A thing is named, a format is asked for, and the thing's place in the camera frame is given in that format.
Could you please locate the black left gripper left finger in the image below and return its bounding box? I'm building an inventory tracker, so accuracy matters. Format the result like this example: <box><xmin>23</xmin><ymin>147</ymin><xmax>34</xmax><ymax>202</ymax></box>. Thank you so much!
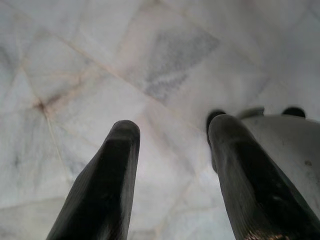
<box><xmin>45</xmin><ymin>119</ymin><xmax>141</xmax><ymax>240</ymax></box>

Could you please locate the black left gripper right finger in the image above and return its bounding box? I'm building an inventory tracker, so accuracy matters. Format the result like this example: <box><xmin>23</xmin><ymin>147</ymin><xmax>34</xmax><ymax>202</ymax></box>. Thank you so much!
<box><xmin>207</xmin><ymin>114</ymin><xmax>320</xmax><ymax>240</ymax></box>

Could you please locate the silver robot leg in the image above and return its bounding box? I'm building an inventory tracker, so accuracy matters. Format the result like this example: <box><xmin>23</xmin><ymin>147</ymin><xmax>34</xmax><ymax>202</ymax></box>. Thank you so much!
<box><xmin>205</xmin><ymin>106</ymin><xmax>320</xmax><ymax>221</ymax></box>

